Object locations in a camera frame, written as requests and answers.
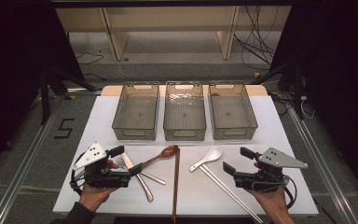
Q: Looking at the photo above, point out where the person's right hand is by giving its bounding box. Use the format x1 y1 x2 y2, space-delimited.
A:
248 187 290 216

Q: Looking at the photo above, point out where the thin white floor cable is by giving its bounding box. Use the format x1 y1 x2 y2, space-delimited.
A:
115 59 144 80

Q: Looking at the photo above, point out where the silver metal chopstick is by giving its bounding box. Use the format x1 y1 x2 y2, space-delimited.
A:
199 164 260 224
200 163 264 223

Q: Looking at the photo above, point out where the left hand-held gripper black cable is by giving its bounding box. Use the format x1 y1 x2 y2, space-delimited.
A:
69 152 87 195

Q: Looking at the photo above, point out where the light wooden bench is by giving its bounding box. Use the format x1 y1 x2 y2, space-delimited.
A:
55 6 293 62

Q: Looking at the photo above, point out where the black tripod stand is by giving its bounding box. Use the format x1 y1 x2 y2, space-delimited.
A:
250 60 306 120
38 66 97 125

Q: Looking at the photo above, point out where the bundle of black cables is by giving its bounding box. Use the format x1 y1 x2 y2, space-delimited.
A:
232 6 281 71

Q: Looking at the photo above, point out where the translucent grey plastic bin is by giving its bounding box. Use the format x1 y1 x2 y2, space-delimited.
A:
208 80 259 141
111 81 161 142
162 80 207 142

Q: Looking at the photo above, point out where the white table mat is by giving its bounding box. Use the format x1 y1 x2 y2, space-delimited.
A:
52 95 320 217

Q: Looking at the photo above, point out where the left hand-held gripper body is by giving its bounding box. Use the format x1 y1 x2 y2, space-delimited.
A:
73 142 133 189

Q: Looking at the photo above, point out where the brown wooden spoon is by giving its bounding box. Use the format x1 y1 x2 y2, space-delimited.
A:
141 144 180 169

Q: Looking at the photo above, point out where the black curtain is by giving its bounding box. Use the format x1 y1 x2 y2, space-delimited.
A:
0 0 85 181
269 0 358 206

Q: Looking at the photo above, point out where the brown wooden chopstick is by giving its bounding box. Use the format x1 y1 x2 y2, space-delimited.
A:
173 147 181 218
172 147 179 224

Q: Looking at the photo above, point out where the hand-held gripper black cable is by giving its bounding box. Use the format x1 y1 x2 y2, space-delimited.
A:
69 152 87 195
251 172 297 210

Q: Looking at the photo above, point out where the white looped cable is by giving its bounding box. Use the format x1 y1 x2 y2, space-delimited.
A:
300 95 316 119

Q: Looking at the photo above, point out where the white ceramic spoon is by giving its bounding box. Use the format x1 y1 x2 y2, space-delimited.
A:
188 147 223 173

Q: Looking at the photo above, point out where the silver fork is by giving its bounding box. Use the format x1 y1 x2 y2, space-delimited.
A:
115 156 167 186

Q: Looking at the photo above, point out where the person's left hand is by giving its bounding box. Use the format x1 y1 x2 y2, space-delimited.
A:
78 161 119 213

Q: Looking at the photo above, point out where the short aluminium floor rail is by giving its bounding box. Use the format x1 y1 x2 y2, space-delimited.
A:
66 88 102 96

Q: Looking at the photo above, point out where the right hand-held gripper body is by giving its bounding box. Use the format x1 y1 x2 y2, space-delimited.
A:
233 147 310 191

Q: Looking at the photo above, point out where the silver table knife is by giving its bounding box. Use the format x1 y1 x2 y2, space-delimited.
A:
120 152 155 203

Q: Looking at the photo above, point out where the thin black floor cable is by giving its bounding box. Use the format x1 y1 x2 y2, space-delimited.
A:
76 50 106 82

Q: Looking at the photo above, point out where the right hand-held gripper black cable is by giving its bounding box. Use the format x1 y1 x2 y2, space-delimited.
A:
251 172 297 210

